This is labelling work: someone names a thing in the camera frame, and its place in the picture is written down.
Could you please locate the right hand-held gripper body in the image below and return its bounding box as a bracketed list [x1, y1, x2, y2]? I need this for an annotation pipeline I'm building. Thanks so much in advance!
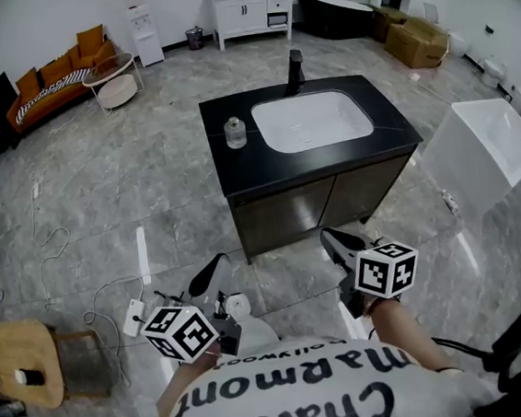
[333, 238, 425, 320]

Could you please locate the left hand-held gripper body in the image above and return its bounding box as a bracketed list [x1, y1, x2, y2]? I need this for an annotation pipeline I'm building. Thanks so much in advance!
[135, 284, 246, 369]

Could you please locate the clear glass jar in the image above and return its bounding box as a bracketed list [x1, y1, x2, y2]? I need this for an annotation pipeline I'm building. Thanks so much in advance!
[223, 115, 249, 151]

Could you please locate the person's left forearm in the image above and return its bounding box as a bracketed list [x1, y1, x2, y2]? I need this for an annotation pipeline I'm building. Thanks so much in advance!
[150, 350, 227, 417]

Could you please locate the person's right forearm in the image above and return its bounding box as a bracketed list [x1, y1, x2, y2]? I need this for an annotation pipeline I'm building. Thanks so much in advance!
[366, 292, 453, 379]

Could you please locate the black sink countertop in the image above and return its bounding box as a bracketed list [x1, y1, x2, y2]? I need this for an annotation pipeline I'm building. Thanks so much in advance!
[196, 68, 428, 200]

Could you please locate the white sink basin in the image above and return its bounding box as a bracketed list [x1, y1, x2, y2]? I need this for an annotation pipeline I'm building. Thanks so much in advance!
[249, 85, 376, 157]

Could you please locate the black faucet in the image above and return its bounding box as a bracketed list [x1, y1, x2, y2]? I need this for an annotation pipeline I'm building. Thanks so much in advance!
[279, 48, 308, 98]

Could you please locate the person's white shoe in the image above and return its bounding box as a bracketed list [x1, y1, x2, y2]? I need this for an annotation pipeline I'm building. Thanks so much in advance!
[223, 291, 254, 321]

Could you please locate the large white power strip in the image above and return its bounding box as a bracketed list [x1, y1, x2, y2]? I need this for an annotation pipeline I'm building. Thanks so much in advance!
[120, 296, 150, 342]

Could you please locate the white power strip near bathtub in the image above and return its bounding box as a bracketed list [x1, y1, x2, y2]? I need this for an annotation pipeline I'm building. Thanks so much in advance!
[441, 187, 461, 218]

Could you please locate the white printed shirt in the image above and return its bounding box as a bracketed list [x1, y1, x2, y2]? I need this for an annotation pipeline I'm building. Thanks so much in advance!
[130, 316, 510, 417]

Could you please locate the white freestanding bathtub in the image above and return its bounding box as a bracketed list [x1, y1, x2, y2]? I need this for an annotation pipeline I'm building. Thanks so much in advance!
[414, 95, 521, 228]

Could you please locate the wooden stool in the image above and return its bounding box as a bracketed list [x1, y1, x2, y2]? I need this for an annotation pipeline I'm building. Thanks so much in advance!
[0, 310, 115, 415]

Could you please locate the white round ottoman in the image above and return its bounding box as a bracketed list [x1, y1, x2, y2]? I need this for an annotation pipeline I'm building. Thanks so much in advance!
[96, 73, 140, 110]

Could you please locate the large cardboard box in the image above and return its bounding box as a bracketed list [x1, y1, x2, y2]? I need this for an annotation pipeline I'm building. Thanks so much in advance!
[381, 14, 453, 73]

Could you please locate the white toilet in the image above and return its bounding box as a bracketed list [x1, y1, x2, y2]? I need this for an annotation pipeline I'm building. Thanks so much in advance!
[447, 30, 474, 58]
[478, 56, 507, 87]

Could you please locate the small cardboard box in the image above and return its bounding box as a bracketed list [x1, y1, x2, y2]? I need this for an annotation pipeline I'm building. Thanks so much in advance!
[368, 1, 411, 45]

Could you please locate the black bathtub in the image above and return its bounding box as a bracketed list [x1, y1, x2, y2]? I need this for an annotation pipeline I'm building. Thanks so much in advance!
[296, 0, 377, 45]

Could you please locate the round glass coffee table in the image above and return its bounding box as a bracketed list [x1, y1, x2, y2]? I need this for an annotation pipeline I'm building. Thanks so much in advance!
[79, 51, 148, 120]

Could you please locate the black mesh trash bin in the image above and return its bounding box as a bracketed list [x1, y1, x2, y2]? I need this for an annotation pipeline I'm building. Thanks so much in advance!
[184, 25, 206, 52]

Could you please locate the striped black white blanket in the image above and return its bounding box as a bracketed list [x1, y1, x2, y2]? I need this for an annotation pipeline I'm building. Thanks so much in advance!
[10, 67, 98, 126]

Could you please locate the white water dispenser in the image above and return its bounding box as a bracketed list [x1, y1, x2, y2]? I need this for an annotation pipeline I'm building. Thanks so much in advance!
[121, 0, 167, 70]

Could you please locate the white vanity cabinet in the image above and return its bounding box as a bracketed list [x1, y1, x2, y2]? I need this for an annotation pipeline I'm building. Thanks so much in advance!
[204, 0, 302, 52]

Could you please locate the orange sofa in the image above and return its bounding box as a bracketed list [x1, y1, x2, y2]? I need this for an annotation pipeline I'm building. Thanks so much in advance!
[0, 22, 123, 136]

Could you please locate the looped white cable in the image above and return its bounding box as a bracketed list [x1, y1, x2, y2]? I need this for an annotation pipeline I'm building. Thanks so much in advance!
[78, 272, 155, 388]

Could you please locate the thick black cable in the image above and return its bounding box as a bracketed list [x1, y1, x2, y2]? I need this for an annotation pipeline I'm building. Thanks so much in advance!
[431, 330, 490, 362]

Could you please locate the long white floor cable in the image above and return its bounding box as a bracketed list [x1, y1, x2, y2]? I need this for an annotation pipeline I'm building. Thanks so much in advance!
[25, 176, 80, 310]

